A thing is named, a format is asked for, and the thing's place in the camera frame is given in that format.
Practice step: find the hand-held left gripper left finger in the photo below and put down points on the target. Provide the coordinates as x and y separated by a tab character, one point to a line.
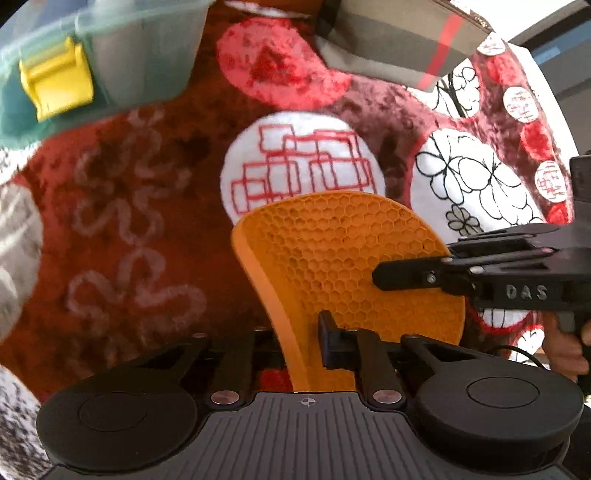
240	364

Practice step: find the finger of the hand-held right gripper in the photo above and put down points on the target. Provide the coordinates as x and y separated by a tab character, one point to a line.
406	276
508	240

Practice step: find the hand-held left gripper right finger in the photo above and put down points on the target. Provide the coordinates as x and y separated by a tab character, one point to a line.
337	346

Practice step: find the orange honeycomb silicone mat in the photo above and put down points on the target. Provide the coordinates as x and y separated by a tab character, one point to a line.
332	240

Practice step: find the person's right hand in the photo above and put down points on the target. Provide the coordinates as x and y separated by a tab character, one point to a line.
561	355

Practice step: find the red floral printed blanket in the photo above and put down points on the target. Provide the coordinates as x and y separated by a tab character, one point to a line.
138	207

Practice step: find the brown plaid zipper pouch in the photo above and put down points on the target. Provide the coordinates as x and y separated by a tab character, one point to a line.
392	37

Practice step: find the clear storage box yellow latches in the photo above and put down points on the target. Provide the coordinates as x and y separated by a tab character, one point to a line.
138	60

